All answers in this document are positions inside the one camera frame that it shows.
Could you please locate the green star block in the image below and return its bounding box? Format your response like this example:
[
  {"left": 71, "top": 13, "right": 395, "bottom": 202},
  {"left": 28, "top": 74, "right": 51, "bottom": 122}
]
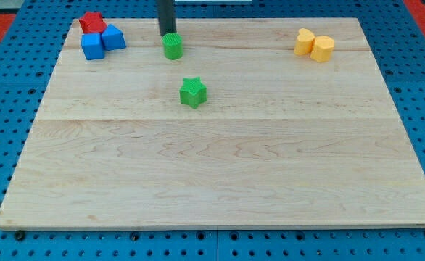
[{"left": 179, "top": 77, "right": 207, "bottom": 109}]

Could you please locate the wooden board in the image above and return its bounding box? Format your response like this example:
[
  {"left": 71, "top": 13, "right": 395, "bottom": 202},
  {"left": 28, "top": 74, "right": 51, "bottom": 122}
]
[{"left": 0, "top": 18, "right": 425, "bottom": 231}]

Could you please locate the green cylinder block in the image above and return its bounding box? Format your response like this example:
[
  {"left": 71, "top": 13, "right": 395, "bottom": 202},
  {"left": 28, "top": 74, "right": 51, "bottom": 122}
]
[{"left": 162, "top": 33, "right": 183, "bottom": 60}]

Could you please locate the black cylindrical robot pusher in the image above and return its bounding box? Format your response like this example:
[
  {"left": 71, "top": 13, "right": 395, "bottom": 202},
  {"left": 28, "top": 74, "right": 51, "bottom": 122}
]
[{"left": 156, "top": 0, "right": 177, "bottom": 36}]

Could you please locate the yellow heart block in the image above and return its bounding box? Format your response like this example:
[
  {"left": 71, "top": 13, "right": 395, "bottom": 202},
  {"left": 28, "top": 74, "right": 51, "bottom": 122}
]
[{"left": 294, "top": 28, "right": 315, "bottom": 56}]

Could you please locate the blue cube block right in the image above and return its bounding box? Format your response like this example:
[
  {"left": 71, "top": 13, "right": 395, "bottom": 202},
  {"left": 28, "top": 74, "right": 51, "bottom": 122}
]
[{"left": 101, "top": 24, "right": 126, "bottom": 51}]

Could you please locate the blue cube block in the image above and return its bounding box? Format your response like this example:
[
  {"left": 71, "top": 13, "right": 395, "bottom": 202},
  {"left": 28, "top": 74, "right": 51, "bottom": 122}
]
[
  {"left": 81, "top": 33, "right": 104, "bottom": 60},
  {"left": 101, "top": 24, "right": 126, "bottom": 51}
]

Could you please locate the yellow hexagon block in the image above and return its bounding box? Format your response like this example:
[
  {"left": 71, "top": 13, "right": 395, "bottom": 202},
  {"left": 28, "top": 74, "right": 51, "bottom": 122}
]
[{"left": 310, "top": 36, "right": 335, "bottom": 62}]

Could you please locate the blue cube block left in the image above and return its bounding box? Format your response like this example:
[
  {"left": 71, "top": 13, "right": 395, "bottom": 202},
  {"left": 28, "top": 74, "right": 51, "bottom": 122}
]
[{"left": 81, "top": 33, "right": 104, "bottom": 60}]

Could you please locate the red star block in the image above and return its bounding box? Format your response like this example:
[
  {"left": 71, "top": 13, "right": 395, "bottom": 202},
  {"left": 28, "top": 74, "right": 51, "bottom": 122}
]
[{"left": 78, "top": 12, "right": 107, "bottom": 34}]

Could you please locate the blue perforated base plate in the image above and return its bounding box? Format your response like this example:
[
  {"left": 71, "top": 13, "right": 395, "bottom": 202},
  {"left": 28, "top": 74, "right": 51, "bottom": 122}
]
[{"left": 0, "top": 1, "right": 425, "bottom": 260}]

